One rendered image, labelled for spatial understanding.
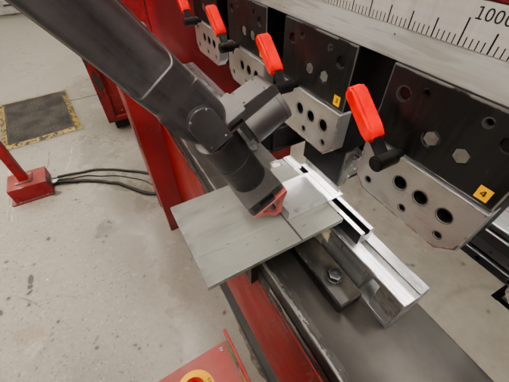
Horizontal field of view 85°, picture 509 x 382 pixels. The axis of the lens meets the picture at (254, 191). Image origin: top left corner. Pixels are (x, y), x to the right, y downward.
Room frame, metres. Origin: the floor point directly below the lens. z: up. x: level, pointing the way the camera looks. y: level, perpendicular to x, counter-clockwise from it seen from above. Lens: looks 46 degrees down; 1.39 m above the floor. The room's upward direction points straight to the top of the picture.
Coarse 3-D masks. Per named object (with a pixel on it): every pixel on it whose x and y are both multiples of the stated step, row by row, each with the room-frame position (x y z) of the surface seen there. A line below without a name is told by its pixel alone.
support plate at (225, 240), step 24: (288, 168) 0.45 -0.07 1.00; (216, 192) 0.38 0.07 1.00; (192, 216) 0.32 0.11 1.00; (216, 216) 0.32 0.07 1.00; (240, 216) 0.32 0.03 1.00; (264, 216) 0.32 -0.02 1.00; (312, 216) 0.32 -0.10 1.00; (336, 216) 0.32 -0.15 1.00; (192, 240) 0.27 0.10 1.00; (216, 240) 0.27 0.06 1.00; (240, 240) 0.27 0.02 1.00; (264, 240) 0.27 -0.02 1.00; (288, 240) 0.27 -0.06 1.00; (216, 264) 0.23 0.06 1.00; (240, 264) 0.23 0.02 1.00
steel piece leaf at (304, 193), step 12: (288, 180) 0.41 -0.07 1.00; (300, 180) 0.41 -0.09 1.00; (312, 180) 0.41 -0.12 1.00; (288, 192) 0.38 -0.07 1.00; (300, 192) 0.38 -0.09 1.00; (312, 192) 0.38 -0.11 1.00; (324, 192) 0.38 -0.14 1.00; (288, 204) 0.35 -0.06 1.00; (300, 204) 0.35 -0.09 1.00; (312, 204) 0.35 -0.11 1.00; (288, 216) 0.31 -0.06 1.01
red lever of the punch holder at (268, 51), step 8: (256, 40) 0.46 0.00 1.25; (264, 40) 0.46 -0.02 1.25; (272, 40) 0.46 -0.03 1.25; (264, 48) 0.45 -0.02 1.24; (272, 48) 0.45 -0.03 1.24; (264, 56) 0.44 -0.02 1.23; (272, 56) 0.44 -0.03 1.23; (272, 64) 0.43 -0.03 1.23; (280, 64) 0.43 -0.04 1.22; (272, 72) 0.43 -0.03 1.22; (280, 72) 0.43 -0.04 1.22; (280, 80) 0.42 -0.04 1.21; (288, 80) 0.42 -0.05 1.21; (280, 88) 0.40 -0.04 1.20; (288, 88) 0.41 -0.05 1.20
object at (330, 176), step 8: (304, 152) 0.44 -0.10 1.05; (312, 152) 0.42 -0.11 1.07; (320, 152) 0.40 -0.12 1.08; (328, 152) 0.39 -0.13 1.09; (344, 152) 0.36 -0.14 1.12; (352, 152) 0.36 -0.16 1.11; (312, 160) 0.42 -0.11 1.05; (320, 160) 0.40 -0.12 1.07; (328, 160) 0.38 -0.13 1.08; (336, 160) 0.37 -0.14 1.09; (344, 160) 0.35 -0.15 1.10; (312, 168) 0.43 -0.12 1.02; (320, 168) 0.39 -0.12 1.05; (328, 168) 0.38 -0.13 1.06; (336, 168) 0.36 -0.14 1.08; (344, 168) 0.36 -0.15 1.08; (320, 176) 0.40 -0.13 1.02; (328, 176) 0.38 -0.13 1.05; (336, 176) 0.36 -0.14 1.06; (344, 176) 0.36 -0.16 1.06; (336, 184) 0.36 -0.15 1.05
